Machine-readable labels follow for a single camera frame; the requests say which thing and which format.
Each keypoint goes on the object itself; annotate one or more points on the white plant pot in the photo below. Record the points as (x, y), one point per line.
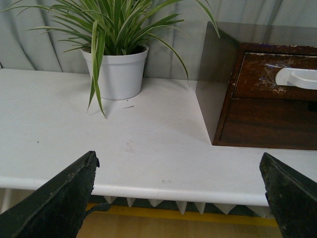
(121, 77)

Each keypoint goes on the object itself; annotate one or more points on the green spider plant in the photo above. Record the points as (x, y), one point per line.
(115, 28)

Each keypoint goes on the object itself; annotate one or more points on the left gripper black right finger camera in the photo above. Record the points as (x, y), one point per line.
(292, 198)

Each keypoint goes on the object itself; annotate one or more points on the scratched wooden drawer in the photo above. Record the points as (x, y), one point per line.
(256, 78)

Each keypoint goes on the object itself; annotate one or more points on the dark wooden drawer cabinet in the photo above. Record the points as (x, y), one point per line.
(223, 53)

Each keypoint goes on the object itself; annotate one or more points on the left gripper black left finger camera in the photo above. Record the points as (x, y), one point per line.
(58, 208)

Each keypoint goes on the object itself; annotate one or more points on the dark wooden lower drawer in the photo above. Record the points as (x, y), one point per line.
(270, 124)

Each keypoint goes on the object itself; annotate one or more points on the white drawer handle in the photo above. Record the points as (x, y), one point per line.
(301, 78)

